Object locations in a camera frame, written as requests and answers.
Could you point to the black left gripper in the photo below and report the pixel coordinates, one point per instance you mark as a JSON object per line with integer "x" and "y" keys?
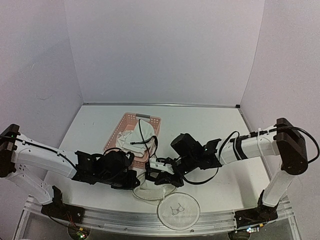
{"x": 130, "y": 184}

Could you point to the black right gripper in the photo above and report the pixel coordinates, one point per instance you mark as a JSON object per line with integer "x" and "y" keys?
{"x": 167, "y": 179}

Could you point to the white mesh laundry bag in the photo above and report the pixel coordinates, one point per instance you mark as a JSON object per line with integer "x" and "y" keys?
{"x": 175, "y": 210}

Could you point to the white garment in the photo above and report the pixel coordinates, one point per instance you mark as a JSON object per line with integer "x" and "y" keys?
{"x": 123, "y": 141}

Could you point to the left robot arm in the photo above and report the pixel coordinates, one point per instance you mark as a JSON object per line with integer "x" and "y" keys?
{"x": 18, "y": 152}

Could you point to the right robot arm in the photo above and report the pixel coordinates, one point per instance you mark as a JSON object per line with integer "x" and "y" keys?
{"x": 281, "y": 139}

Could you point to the pink plastic basket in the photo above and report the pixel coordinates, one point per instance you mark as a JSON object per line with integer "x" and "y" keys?
{"x": 144, "y": 128}

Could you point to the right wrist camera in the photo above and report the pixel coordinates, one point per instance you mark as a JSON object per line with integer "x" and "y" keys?
{"x": 157, "y": 165}

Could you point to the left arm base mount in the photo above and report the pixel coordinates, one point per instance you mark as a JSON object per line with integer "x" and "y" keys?
{"x": 59, "y": 210}

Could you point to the aluminium back table rail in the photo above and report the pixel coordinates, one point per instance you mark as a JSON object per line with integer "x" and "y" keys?
{"x": 159, "y": 104}

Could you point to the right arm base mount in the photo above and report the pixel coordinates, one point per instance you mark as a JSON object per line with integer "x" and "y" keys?
{"x": 261, "y": 214}

